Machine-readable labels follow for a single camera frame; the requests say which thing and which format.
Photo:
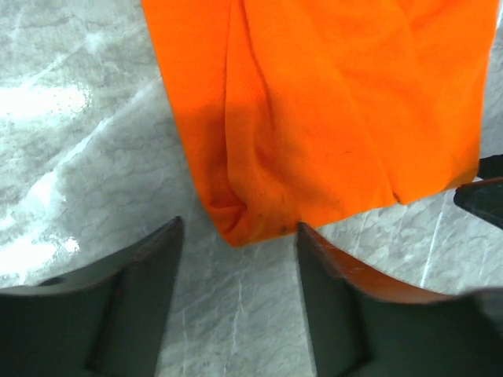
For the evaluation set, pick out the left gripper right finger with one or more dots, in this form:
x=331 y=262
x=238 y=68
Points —
x=362 y=322

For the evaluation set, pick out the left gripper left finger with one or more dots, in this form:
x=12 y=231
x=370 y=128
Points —
x=107 y=318

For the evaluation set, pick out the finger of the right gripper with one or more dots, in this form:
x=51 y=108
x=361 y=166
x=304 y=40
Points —
x=484 y=198

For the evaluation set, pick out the orange t shirt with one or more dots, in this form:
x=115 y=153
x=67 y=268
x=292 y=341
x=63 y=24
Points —
x=315 y=111

